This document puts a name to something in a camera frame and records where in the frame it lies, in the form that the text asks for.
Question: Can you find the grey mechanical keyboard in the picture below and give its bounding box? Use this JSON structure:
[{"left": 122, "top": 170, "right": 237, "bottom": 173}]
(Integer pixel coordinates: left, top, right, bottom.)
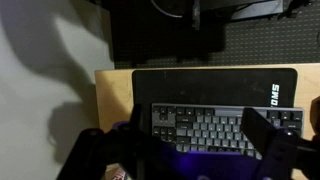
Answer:
[{"left": 151, "top": 102, "right": 305, "bottom": 161}]

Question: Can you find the black desk mat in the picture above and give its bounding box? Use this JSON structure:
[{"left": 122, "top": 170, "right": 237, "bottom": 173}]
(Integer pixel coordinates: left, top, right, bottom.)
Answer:
[{"left": 131, "top": 68, "right": 299, "bottom": 134}]

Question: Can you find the black metal stand base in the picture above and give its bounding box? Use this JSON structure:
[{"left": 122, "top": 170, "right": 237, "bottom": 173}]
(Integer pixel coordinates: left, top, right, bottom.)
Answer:
[{"left": 191, "top": 0, "right": 284, "bottom": 31}]

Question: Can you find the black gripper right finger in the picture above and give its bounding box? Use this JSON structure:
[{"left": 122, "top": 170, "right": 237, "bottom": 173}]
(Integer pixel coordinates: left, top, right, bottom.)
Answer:
[{"left": 240, "top": 106, "right": 320, "bottom": 180}]

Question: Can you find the red white printed box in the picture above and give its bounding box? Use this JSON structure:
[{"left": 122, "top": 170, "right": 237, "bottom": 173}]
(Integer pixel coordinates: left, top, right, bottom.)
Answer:
[{"left": 106, "top": 164, "right": 129, "bottom": 180}]

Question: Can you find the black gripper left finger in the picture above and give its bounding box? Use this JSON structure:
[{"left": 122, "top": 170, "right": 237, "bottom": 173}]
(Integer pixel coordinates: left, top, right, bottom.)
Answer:
[{"left": 56, "top": 103, "right": 174, "bottom": 180}]

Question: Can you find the dark curved cable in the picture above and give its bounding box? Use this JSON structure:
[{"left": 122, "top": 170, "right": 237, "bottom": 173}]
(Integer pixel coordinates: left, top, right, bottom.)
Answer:
[{"left": 149, "top": 0, "right": 184, "bottom": 19}]

